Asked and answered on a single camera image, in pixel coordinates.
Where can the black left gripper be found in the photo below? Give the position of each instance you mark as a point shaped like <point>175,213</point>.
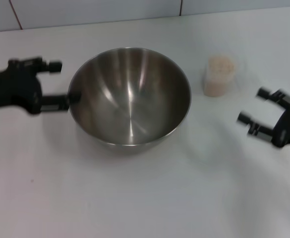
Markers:
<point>13,86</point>

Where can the clear plastic measuring cup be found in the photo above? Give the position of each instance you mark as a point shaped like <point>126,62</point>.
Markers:
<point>217,77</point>

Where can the stainless steel mixing bowl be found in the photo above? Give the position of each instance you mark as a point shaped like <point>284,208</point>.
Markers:
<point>132,99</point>

